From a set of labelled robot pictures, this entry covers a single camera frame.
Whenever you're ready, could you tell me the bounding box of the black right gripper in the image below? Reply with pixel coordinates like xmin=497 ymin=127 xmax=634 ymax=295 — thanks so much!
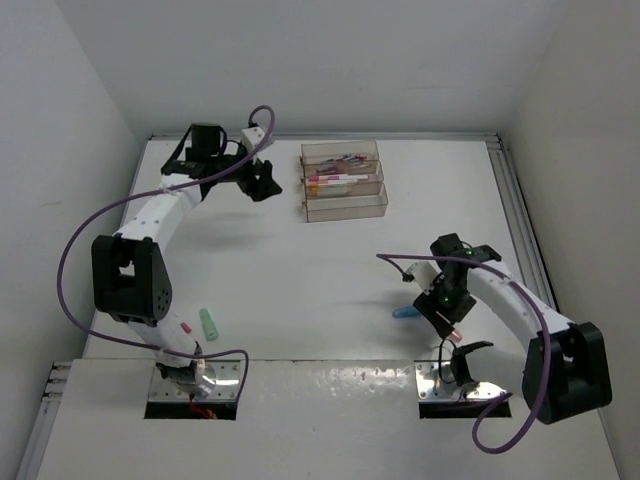
xmin=413 ymin=276 xmax=475 ymax=338

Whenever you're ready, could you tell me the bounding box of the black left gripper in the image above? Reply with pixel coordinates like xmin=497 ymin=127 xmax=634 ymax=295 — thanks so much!
xmin=209 ymin=142 xmax=281 ymax=201

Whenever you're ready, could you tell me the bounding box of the pink correction tape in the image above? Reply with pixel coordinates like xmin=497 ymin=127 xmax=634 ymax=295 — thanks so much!
xmin=444 ymin=320 xmax=463 ymax=343

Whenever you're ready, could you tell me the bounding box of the blue correction tape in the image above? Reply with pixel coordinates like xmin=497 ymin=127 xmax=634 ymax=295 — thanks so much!
xmin=392 ymin=305 xmax=421 ymax=319

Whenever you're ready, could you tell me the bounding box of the blue ink refill pen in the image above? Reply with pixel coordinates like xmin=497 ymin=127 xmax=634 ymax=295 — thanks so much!
xmin=317 ymin=157 xmax=345 ymax=168

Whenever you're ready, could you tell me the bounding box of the white pen pink cap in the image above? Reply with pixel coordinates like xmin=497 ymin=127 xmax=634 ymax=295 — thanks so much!
xmin=305 ymin=174 xmax=369 ymax=184

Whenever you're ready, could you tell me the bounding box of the blue gel pen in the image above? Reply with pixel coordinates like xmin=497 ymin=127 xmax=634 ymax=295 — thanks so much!
xmin=333 ymin=155 xmax=368 ymax=163

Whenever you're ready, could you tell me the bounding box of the white pen orange cap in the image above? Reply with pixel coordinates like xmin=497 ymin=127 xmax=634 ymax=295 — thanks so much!
xmin=306 ymin=185 xmax=350 ymax=197

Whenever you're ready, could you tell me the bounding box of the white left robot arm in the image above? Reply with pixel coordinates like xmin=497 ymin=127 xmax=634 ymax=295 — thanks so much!
xmin=91 ymin=122 xmax=282 ymax=399

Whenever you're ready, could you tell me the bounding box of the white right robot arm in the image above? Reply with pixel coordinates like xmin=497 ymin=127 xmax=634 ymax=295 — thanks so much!
xmin=403 ymin=233 xmax=613 ymax=424

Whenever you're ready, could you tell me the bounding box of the clear tiered organizer tray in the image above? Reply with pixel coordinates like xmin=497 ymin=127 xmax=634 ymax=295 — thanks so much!
xmin=300 ymin=140 xmax=388 ymax=223

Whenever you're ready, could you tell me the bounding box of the white front cover board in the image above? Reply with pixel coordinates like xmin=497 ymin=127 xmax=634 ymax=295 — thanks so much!
xmin=39 ymin=359 xmax=618 ymax=479

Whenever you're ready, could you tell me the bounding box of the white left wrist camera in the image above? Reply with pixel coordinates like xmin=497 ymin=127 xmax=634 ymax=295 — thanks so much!
xmin=241 ymin=126 xmax=273 ymax=152

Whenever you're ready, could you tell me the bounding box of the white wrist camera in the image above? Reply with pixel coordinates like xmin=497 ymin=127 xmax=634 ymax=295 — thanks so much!
xmin=241 ymin=126 xmax=273 ymax=152
xmin=402 ymin=261 xmax=439 ymax=293

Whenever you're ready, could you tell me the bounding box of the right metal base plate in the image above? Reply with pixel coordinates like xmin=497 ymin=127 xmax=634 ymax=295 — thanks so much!
xmin=415 ymin=360 xmax=510 ymax=401

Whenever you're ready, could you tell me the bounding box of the metal base plate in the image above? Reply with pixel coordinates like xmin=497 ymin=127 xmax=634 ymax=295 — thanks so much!
xmin=415 ymin=360 xmax=510 ymax=401
xmin=148 ymin=360 xmax=243 ymax=403

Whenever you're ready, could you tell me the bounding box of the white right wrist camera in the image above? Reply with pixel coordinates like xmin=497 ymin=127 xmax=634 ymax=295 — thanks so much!
xmin=402 ymin=261 xmax=439 ymax=293

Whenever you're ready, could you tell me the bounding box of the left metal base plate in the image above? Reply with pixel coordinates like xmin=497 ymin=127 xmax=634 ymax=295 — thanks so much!
xmin=148 ymin=360 xmax=243 ymax=403

